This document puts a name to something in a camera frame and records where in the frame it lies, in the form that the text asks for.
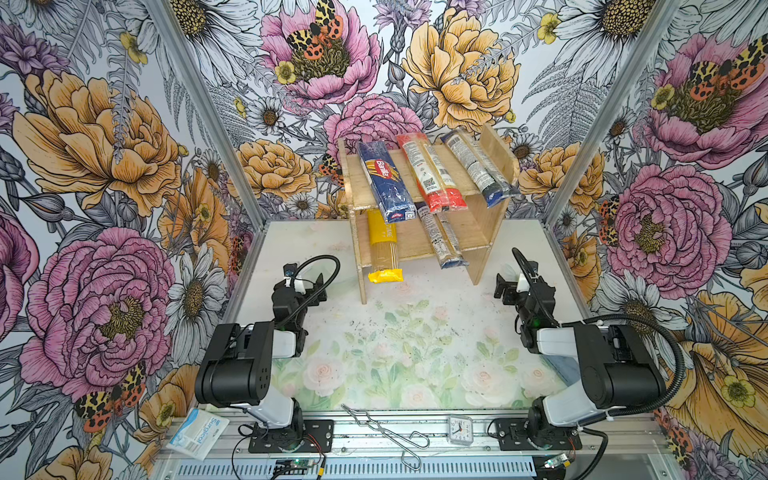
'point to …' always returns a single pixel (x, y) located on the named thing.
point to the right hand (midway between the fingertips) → (513, 282)
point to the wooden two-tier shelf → (475, 226)
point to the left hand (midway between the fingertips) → (308, 282)
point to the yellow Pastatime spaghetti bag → (384, 250)
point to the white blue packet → (197, 434)
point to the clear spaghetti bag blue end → (443, 237)
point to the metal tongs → (417, 439)
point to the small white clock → (460, 430)
